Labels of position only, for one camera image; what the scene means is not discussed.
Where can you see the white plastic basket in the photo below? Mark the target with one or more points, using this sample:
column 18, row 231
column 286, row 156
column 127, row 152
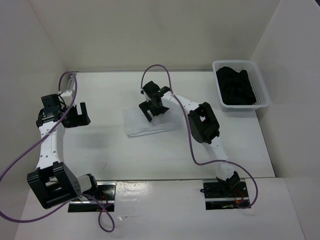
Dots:
column 256, row 81

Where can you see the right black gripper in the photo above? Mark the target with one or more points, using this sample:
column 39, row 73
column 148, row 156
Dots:
column 146, row 106

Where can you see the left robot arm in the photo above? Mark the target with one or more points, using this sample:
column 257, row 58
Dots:
column 52, row 182

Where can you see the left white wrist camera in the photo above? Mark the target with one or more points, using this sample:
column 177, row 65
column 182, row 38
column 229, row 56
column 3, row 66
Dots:
column 67, row 94

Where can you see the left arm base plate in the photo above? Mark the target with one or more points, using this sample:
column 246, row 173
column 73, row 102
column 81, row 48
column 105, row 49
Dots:
column 106, row 194

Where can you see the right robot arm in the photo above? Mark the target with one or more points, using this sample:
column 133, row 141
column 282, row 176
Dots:
column 202, row 126

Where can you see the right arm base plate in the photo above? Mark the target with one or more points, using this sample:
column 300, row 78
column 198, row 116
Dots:
column 215, row 199

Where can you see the white skirt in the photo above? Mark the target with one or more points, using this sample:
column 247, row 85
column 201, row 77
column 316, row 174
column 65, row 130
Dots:
column 137, row 125

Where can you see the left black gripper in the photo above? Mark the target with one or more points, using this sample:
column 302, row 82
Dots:
column 80, row 120

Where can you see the black skirt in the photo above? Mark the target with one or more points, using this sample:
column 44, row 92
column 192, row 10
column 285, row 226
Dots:
column 235, row 87

